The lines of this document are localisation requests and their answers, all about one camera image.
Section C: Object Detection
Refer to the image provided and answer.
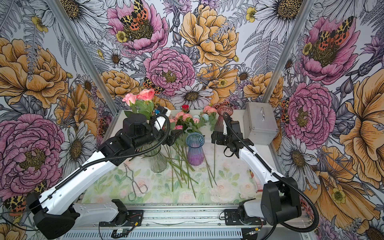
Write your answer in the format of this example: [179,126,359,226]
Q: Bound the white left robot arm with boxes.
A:
[27,114,170,240]

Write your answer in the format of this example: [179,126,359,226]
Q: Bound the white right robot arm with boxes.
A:
[211,112,304,233]

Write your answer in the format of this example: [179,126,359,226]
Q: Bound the dark pink glass vase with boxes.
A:
[217,104,234,118]

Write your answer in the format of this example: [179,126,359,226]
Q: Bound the clear glass vase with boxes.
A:
[143,146,168,173]

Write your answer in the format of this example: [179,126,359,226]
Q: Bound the blue purple glass vase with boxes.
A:
[186,133,205,166]

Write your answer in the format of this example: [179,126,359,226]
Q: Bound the grey metal box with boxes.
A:
[243,102,279,145]

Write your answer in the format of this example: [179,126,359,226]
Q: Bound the floral table mat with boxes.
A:
[84,143,262,205]

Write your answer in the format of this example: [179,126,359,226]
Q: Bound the pink flower stems on table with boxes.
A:
[166,105,218,199]

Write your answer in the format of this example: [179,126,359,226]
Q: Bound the metal scissors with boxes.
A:
[125,165,148,202]

